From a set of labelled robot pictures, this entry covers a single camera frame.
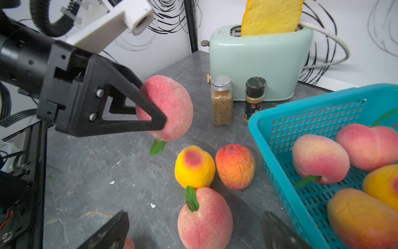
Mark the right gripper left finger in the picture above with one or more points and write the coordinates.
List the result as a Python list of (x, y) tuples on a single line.
[(112, 235)]

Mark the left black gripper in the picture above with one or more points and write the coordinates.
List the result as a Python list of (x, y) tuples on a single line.
[(76, 87)]

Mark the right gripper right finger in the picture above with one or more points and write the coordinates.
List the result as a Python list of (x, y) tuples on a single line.
[(278, 235)]

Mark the orange yellow peach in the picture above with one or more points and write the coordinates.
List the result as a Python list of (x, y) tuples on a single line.
[(363, 222)]

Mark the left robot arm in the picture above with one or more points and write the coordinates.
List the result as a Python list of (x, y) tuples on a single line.
[(24, 61)]

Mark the teal plastic basket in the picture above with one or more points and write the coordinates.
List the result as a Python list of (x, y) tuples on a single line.
[(275, 130)]

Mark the pink peach with leaf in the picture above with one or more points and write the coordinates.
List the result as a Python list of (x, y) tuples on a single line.
[(211, 226)]

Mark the orange red wrinkled peach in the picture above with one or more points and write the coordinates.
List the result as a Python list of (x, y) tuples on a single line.
[(236, 166)]

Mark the yellow peach red spot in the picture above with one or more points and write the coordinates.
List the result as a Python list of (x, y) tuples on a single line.
[(194, 167)]

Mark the silver lid spice jar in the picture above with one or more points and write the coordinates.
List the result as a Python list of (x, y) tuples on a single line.
[(222, 100)]

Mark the black lid spice bottle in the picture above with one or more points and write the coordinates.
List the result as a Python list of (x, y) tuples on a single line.
[(255, 88)]

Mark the mint green toaster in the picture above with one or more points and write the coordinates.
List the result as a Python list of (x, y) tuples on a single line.
[(278, 58)]

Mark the front yellow toast slice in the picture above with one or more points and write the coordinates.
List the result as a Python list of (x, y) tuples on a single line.
[(264, 17)]

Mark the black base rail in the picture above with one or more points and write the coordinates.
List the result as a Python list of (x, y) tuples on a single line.
[(23, 173)]

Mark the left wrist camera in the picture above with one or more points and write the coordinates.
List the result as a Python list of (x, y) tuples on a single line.
[(101, 22)]

